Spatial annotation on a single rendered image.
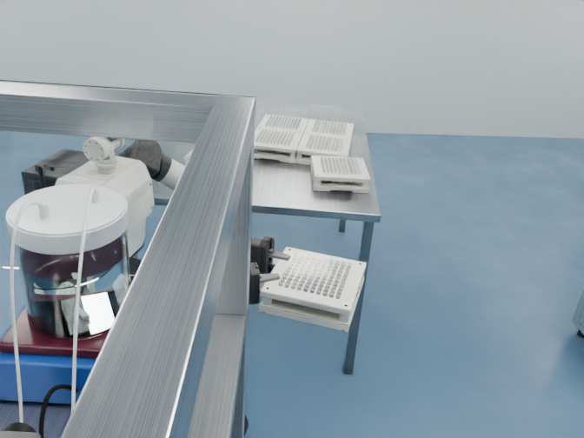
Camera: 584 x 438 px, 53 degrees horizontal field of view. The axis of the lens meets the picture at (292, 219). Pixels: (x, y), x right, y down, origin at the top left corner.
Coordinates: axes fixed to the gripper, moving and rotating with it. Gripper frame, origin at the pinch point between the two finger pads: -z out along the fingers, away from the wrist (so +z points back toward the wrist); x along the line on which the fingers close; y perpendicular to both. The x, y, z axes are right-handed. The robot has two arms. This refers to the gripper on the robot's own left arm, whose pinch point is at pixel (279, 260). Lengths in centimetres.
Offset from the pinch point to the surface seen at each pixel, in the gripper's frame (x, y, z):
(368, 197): 18, -92, 0
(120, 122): -61, 67, -3
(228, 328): -27, 64, -19
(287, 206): 17, -66, 27
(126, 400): -64, 113, -41
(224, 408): -27, 80, -28
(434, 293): 107, -168, -27
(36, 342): -36, 89, -4
